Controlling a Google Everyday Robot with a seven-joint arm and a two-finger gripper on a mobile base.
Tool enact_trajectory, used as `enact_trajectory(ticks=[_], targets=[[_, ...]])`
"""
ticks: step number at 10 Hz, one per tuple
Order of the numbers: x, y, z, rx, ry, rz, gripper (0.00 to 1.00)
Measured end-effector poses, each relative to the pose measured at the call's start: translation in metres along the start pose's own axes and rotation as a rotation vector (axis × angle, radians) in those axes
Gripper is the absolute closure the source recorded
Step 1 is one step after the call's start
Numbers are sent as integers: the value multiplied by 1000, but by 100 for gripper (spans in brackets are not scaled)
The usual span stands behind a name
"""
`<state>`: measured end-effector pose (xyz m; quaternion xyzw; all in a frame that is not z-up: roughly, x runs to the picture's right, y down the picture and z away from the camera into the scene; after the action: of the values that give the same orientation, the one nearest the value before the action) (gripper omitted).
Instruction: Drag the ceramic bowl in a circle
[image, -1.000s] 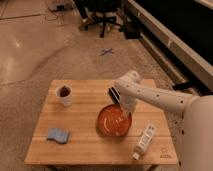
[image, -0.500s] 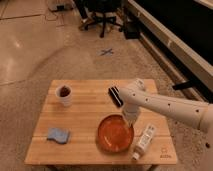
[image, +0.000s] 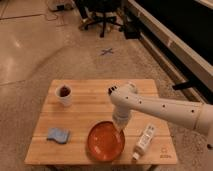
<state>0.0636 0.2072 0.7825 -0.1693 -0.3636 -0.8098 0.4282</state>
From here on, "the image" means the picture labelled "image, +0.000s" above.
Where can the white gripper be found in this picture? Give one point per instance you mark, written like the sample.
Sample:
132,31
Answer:
120,119

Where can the orange ceramic bowl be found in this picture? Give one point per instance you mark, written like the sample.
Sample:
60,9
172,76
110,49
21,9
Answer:
104,142

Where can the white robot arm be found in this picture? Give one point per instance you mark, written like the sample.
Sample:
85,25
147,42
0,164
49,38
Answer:
196,116

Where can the white plastic bottle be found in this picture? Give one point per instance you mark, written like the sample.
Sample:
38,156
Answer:
144,141

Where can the white cup with brown contents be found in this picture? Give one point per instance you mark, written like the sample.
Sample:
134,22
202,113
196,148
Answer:
63,94

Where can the blue sponge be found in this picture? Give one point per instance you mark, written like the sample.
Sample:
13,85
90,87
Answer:
58,135

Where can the wooden table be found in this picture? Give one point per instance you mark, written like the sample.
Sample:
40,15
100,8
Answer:
90,105

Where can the black box on floor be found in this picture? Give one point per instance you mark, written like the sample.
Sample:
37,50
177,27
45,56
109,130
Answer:
131,31

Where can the black office chair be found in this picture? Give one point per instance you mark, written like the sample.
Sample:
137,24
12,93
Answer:
96,11

